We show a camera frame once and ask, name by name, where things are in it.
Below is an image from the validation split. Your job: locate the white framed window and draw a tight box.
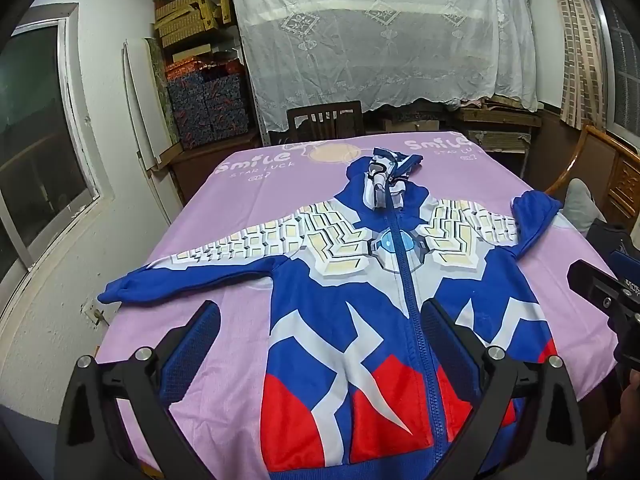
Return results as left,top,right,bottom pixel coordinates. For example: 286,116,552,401
0,4,101,281

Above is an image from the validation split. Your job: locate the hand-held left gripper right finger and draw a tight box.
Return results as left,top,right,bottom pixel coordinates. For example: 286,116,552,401
422,297,586,480

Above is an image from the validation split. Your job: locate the white board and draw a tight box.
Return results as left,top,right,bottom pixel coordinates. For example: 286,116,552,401
122,37,168,171

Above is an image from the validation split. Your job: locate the stack of yellow boxes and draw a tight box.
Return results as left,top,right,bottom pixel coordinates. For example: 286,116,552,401
154,0,236,41

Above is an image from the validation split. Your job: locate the person's right hand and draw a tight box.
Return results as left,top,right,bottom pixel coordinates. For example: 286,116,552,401
619,367,640,413

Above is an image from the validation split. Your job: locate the checked curtain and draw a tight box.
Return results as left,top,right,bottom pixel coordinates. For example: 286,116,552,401
550,0,608,128

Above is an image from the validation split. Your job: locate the stack of blue patterned boxes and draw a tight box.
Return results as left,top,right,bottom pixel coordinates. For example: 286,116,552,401
166,60,249,150

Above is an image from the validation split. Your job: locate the wooden armchair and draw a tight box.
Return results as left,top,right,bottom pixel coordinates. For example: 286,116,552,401
545,125,640,226

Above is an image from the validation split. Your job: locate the dark wooden chair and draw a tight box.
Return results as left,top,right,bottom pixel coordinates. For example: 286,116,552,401
286,101,367,142

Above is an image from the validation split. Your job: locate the cluttered wooden bench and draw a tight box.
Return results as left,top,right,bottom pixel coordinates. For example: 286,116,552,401
452,102,543,181

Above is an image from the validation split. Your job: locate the dark cloth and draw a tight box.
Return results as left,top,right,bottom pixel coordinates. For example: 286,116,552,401
585,217,640,263

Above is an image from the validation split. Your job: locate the barred window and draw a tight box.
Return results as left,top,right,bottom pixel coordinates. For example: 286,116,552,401
590,0,640,136

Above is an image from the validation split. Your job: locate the grey cushion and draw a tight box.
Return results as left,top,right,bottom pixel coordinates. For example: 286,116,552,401
565,178,608,236

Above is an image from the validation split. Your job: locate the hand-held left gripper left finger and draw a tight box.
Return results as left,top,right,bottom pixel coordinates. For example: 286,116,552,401
54,300,223,480

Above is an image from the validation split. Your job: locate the green patterned panel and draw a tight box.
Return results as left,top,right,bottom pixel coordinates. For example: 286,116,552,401
147,37,171,161

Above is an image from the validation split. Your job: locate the low brown cabinet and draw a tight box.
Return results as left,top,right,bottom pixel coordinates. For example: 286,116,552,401
167,140,261,208

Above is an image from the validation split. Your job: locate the blue red hooded jacket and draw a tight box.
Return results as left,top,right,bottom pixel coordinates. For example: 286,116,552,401
97,146,563,480

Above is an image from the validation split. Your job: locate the purple printed blanket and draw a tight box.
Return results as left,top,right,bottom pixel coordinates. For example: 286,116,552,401
92,130,621,480

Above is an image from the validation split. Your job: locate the white lace cloth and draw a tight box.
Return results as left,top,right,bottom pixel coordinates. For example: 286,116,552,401
220,0,541,133

